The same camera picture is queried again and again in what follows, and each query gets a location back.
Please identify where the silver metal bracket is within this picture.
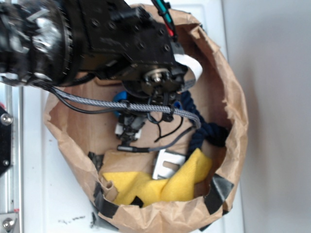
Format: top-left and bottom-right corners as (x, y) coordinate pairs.
(152, 149), (186, 180)

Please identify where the blue rubber ball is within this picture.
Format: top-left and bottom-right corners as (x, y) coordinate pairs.
(113, 91), (128, 118)

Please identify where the grey braided cable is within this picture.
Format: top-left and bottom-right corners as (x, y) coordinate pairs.
(50, 86), (202, 129)

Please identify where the aluminium frame rail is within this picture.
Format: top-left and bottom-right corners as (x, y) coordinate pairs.
(0, 83), (24, 233)

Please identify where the brown paper bag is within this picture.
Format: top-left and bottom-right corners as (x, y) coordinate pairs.
(43, 10), (248, 233)

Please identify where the dark navy braided rope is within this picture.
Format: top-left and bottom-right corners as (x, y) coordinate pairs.
(181, 90), (229, 156)

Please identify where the black mounting plate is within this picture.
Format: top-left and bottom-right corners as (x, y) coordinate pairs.
(0, 102), (13, 177)

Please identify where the yellow microfiber cloth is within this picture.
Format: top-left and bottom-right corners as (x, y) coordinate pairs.
(102, 149), (212, 207)

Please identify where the thin black cable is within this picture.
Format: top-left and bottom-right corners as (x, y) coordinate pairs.
(50, 88), (184, 143)

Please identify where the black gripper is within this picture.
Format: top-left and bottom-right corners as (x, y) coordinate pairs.
(121, 61), (188, 107)

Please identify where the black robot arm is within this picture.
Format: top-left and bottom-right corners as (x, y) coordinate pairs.
(0, 0), (187, 121)

